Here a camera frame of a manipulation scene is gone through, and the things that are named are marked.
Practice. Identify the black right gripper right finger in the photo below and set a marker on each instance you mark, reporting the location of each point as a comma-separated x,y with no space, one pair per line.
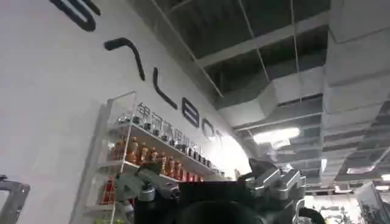
274,179

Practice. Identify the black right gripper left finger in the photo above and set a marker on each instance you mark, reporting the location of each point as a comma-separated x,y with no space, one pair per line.
152,182

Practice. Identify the white shelf with bottles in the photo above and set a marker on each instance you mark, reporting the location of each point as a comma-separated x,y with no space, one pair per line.
143,161

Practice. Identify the bright ceiling light panel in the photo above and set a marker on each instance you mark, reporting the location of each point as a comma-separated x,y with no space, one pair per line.
275,135

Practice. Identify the silver ventilation duct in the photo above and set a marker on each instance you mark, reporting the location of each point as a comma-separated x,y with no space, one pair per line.
271,97

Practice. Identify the grey metal frame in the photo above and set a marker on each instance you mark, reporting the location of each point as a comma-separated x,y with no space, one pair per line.
12,199

